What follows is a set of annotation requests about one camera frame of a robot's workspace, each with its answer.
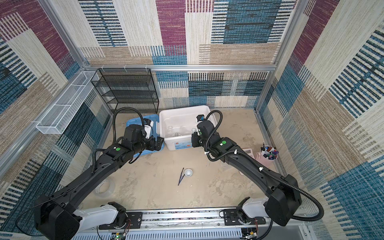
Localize pink pen cup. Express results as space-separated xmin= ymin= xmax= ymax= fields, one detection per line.
xmin=256 ymin=144 xmax=279 ymax=168

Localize pink calculator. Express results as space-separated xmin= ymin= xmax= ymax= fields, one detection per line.
xmin=243 ymin=149 xmax=255 ymax=159

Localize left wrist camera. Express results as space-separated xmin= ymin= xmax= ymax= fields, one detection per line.
xmin=144 ymin=118 xmax=154 ymax=140

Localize small white mortar bowl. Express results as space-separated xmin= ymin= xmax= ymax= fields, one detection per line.
xmin=184 ymin=169 xmax=193 ymax=177

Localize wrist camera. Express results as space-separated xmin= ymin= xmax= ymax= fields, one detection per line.
xmin=144 ymin=118 xmax=154 ymax=140
xmin=197 ymin=115 xmax=206 ymax=123

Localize clear tape roll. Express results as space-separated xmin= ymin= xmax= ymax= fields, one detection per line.
xmin=94 ymin=178 xmax=116 ymax=198

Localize white plastic storage bin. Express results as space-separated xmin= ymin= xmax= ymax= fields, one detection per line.
xmin=157 ymin=105 xmax=211 ymax=151

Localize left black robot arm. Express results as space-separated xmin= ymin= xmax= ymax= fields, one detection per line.
xmin=24 ymin=114 xmax=164 ymax=240

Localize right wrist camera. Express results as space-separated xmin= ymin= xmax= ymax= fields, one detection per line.
xmin=197 ymin=115 xmax=206 ymax=123

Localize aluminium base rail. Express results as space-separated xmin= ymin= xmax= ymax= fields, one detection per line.
xmin=56 ymin=207 xmax=306 ymax=240

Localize blue plastic bin lid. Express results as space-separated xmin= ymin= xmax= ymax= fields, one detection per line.
xmin=121 ymin=115 xmax=164 ymax=159

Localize blue plastic tweezers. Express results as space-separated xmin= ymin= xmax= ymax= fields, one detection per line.
xmin=178 ymin=168 xmax=185 ymax=186

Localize black wire shelf rack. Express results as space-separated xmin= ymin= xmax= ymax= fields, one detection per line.
xmin=91 ymin=68 xmax=160 ymax=113

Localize white wire mesh basket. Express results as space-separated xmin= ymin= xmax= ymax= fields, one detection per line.
xmin=36 ymin=71 xmax=95 ymax=135

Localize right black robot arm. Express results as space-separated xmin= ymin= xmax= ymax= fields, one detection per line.
xmin=192 ymin=110 xmax=325 ymax=227

